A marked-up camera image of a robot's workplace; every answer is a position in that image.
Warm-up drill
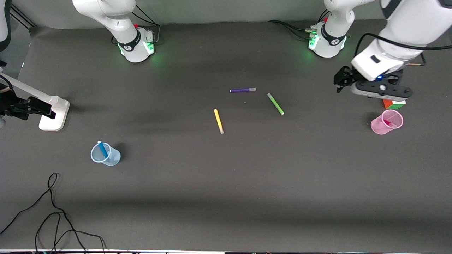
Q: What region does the white desk stand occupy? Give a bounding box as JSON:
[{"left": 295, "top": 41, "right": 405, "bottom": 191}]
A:
[{"left": 0, "top": 72, "right": 70, "bottom": 131}]

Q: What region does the colourful puzzle cube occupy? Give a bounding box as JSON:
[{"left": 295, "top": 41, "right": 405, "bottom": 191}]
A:
[{"left": 383, "top": 99, "right": 407, "bottom": 110}]

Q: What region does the translucent pink cup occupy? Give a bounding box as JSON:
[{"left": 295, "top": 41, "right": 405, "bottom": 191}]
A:
[{"left": 371, "top": 109, "right": 404, "bottom": 135}]

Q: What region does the green marker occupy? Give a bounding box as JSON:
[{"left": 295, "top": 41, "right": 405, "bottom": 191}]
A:
[{"left": 267, "top": 92, "right": 285, "bottom": 115}]

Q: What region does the translucent blue cup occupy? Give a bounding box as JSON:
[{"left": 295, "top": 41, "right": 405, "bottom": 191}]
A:
[{"left": 91, "top": 142, "right": 121, "bottom": 167}]

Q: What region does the yellow marker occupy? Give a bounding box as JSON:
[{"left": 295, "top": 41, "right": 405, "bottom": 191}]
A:
[{"left": 214, "top": 109, "right": 225, "bottom": 134}]

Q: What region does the black left base cable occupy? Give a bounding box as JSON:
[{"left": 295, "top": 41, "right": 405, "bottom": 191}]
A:
[{"left": 267, "top": 9, "right": 331, "bottom": 39}]

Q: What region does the black base cable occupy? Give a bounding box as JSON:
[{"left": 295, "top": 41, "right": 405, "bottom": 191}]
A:
[
  {"left": 267, "top": 9, "right": 331, "bottom": 39},
  {"left": 131, "top": 6, "right": 161, "bottom": 45}
]

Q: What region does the loose black cable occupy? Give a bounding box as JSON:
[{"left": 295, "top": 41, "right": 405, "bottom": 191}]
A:
[{"left": 0, "top": 173, "right": 106, "bottom": 253}]

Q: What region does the black right base cable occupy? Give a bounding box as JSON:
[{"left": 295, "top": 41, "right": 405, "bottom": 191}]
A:
[{"left": 131, "top": 6, "right": 161, "bottom": 45}]

